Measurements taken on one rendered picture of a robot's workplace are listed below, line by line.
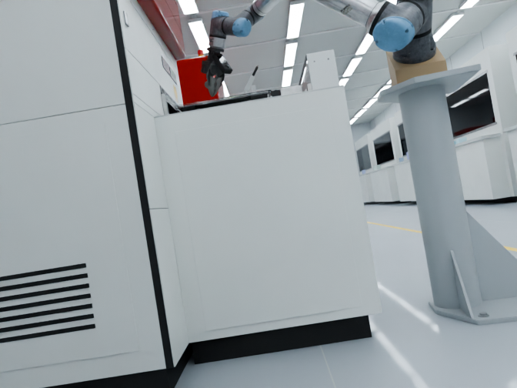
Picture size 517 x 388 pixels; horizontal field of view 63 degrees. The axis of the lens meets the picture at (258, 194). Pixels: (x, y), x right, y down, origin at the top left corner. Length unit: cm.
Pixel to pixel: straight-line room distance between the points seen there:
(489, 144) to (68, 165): 549
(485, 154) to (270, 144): 495
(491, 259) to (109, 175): 132
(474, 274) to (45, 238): 139
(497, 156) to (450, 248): 462
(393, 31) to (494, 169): 480
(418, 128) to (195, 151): 79
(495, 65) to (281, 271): 527
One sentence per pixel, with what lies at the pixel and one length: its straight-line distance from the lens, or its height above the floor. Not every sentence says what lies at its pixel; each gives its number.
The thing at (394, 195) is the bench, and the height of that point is 20.
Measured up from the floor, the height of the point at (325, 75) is 88.
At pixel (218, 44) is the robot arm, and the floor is 121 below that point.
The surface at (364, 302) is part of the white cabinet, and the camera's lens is 143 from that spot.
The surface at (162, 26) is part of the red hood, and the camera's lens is 179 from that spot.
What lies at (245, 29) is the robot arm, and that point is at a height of 122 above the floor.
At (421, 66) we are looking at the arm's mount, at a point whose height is 87.
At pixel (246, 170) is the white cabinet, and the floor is 60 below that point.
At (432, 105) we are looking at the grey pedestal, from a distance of 163.
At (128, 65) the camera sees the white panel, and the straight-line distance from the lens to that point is 129.
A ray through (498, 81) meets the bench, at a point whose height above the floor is 153.
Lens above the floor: 48
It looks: 2 degrees up
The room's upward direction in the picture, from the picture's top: 9 degrees counter-clockwise
